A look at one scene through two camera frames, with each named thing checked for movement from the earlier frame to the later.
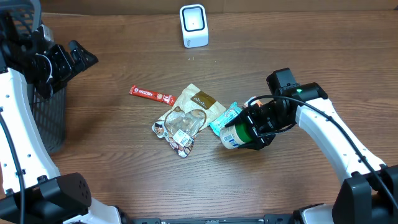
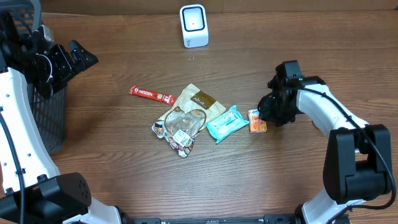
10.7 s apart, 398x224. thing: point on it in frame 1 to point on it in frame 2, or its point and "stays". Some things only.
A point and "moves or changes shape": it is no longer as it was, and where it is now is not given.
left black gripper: [63, 63] stays
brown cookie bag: [194, 109] stays
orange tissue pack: [257, 101] moves or changes shape
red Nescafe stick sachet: [157, 96] stays
